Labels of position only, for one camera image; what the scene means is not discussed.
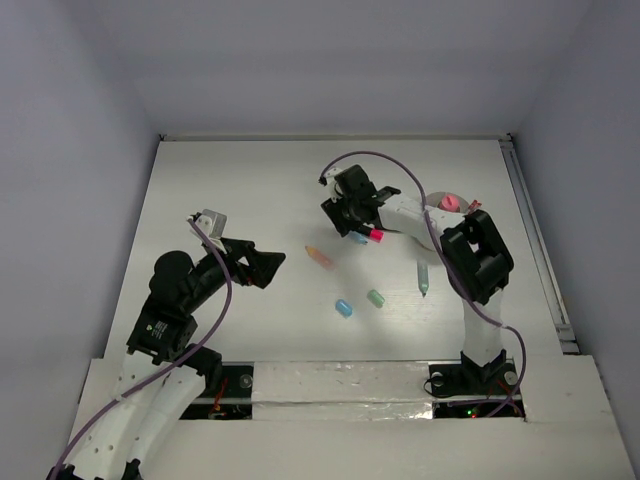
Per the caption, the blue marker cap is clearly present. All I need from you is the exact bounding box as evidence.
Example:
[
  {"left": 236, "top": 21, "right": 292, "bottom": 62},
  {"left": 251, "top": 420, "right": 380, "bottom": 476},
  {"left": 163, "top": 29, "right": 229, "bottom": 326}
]
[{"left": 335, "top": 299, "right": 353, "bottom": 318}]

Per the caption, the black pink highlighter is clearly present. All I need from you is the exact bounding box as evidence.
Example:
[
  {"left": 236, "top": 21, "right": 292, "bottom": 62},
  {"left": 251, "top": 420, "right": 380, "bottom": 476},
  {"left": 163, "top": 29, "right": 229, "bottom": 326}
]
[{"left": 368, "top": 229, "right": 384, "bottom": 243}]

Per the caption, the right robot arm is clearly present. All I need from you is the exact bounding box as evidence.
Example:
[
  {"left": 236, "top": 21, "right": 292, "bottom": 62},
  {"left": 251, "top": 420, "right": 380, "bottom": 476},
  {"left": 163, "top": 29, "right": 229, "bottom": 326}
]
[{"left": 319, "top": 165, "right": 514, "bottom": 398}]

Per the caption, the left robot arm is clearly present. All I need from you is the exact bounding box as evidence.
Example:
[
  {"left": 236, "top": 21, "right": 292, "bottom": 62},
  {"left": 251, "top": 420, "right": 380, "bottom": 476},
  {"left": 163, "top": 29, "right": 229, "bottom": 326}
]
[{"left": 48, "top": 238, "right": 286, "bottom": 479}]

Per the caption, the blue highlighter marker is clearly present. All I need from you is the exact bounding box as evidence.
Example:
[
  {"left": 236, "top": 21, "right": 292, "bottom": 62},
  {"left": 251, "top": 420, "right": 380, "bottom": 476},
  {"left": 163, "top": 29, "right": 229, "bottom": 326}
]
[{"left": 348, "top": 231, "right": 369, "bottom": 245}]

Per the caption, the orange highlighter marker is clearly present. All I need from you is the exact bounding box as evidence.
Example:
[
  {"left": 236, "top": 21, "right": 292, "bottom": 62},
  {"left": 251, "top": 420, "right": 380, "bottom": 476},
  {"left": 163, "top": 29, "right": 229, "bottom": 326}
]
[{"left": 305, "top": 245, "right": 335, "bottom": 271}]

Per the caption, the green marker cap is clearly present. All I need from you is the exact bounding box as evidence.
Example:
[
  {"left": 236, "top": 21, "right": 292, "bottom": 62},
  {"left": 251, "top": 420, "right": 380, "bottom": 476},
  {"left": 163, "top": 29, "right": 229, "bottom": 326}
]
[{"left": 367, "top": 289, "right": 385, "bottom": 308}]

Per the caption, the green highlighter marker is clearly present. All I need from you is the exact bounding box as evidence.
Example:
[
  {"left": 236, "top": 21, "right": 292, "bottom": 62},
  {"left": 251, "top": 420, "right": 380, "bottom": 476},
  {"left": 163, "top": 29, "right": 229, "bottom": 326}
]
[{"left": 416, "top": 260, "right": 430, "bottom": 298}]

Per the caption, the white round container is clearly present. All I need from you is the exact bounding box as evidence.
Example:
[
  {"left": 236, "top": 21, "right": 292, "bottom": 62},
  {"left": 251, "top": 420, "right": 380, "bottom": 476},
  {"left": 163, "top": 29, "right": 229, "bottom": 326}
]
[{"left": 427, "top": 191, "right": 470, "bottom": 213}]

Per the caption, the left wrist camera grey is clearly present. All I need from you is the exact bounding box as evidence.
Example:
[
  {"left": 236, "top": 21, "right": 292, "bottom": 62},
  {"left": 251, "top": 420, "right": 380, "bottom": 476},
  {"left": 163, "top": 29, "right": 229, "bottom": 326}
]
[{"left": 191, "top": 209, "right": 227, "bottom": 239}]

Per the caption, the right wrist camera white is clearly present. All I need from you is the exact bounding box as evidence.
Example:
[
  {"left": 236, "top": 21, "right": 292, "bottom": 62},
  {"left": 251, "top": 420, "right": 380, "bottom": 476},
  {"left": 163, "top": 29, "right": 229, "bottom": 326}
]
[{"left": 319, "top": 167, "right": 343, "bottom": 201}]

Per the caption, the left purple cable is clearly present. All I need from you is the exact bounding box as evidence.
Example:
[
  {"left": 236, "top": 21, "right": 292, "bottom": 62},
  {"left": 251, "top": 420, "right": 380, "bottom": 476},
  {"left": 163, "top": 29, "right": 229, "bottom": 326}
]
[{"left": 49, "top": 219, "right": 235, "bottom": 480}]

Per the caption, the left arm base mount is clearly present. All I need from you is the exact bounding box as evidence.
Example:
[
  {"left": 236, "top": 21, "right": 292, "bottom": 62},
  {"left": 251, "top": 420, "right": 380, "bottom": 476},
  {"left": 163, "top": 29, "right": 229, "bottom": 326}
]
[{"left": 182, "top": 363, "right": 254, "bottom": 421}]

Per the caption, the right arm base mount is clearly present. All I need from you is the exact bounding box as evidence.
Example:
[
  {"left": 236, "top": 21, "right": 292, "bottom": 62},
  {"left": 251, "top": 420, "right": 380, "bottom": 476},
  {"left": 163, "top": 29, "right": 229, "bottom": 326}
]
[{"left": 423, "top": 361, "right": 525, "bottom": 419}]

